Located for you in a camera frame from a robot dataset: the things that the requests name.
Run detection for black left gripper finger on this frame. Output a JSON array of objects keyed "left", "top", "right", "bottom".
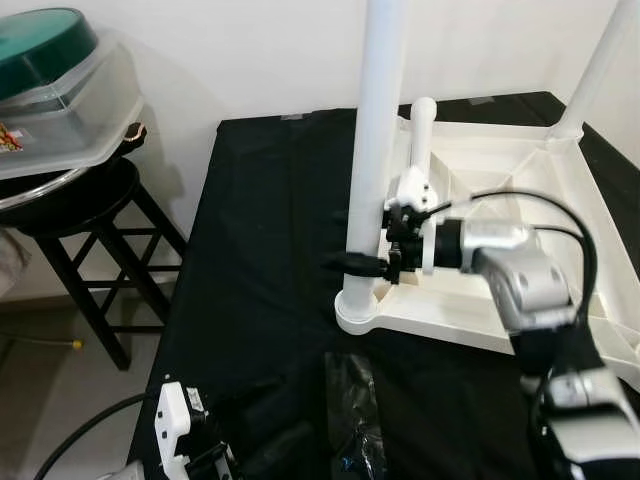
[
  {"left": 245, "top": 422, "right": 319, "bottom": 471},
  {"left": 232, "top": 385, "right": 301, "bottom": 421}
]

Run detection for clear tape strip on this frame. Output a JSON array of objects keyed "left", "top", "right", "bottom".
[{"left": 322, "top": 350, "right": 386, "bottom": 480}]

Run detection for black table cloth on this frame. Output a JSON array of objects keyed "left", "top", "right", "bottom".
[{"left": 125, "top": 92, "right": 640, "bottom": 480}]

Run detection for white plastic table top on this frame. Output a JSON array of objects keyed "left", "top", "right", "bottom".
[{"left": 335, "top": 118, "right": 640, "bottom": 391}]

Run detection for yellow tipped thin rod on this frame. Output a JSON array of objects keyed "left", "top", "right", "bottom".
[{"left": 0, "top": 335, "right": 83, "bottom": 351}]

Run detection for black round stool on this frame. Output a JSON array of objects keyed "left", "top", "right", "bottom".
[{"left": 0, "top": 160, "right": 191, "bottom": 371}]

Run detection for clear plastic storage box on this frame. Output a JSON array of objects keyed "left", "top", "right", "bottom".
[{"left": 0, "top": 30, "right": 146, "bottom": 181}]

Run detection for beige tablecloth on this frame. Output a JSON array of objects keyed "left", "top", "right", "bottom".
[{"left": 0, "top": 230, "right": 31, "bottom": 296}]

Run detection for green round lid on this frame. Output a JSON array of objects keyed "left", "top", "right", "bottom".
[{"left": 0, "top": 8, "right": 101, "bottom": 101}]

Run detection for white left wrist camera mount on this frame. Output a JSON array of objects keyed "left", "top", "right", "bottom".
[{"left": 153, "top": 380, "right": 206, "bottom": 480}]

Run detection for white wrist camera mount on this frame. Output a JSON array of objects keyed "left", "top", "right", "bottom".
[
  {"left": 153, "top": 380, "right": 206, "bottom": 480},
  {"left": 385, "top": 168, "right": 441, "bottom": 276}
]

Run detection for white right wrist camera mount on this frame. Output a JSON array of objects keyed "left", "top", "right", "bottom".
[{"left": 385, "top": 168, "right": 441, "bottom": 276}]

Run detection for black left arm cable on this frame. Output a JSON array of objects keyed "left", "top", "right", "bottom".
[{"left": 35, "top": 393, "right": 161, "bottom": 480}]

